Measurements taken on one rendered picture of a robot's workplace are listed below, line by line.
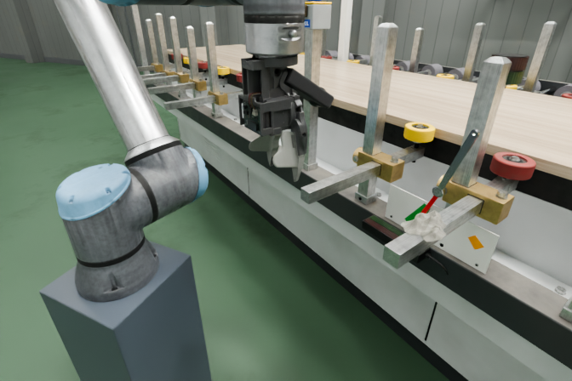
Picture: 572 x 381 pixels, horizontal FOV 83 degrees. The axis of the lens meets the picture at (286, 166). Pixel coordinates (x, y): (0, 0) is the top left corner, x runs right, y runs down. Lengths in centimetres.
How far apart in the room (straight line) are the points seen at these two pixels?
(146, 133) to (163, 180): 13
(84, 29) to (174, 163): 38
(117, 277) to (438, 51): 491
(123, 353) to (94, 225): 30
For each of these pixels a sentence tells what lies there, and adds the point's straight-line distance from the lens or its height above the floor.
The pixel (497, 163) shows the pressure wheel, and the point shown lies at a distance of 84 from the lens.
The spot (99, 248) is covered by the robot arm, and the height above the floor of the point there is 74.
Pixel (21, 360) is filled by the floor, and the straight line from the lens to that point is 175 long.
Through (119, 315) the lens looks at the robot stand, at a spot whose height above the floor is 60.
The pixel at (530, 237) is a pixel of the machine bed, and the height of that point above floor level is 69.
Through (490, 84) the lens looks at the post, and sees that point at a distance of 70.
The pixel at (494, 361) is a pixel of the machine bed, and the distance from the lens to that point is 129.
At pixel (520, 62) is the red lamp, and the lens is 74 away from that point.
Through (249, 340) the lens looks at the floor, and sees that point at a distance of 148.
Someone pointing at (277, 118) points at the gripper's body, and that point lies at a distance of 52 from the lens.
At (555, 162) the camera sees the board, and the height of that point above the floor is 90.
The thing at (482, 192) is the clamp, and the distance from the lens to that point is 76.
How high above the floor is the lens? 120
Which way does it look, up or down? 26 degrees down
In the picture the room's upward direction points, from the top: straight up
